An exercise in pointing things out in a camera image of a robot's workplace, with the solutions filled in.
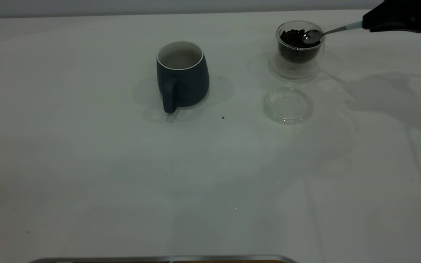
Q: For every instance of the silver metal frame bar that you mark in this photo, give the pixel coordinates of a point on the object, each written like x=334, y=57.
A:
x=122, y=260

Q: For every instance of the clear round glass dish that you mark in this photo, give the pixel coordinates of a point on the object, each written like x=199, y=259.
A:
x=287, y=114

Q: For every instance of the dark grey ceramic mug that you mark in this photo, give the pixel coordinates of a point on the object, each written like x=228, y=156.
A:
x=188, y=84

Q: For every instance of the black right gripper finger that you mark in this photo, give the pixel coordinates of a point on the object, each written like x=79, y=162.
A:
x=400, y=14
x=408, y=30

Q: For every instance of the clear double-wall glass cup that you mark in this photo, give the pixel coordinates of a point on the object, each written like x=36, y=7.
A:
x=320, y=53

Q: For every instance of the coffee beans pile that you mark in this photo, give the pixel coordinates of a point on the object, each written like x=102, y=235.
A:
x=291, y=38

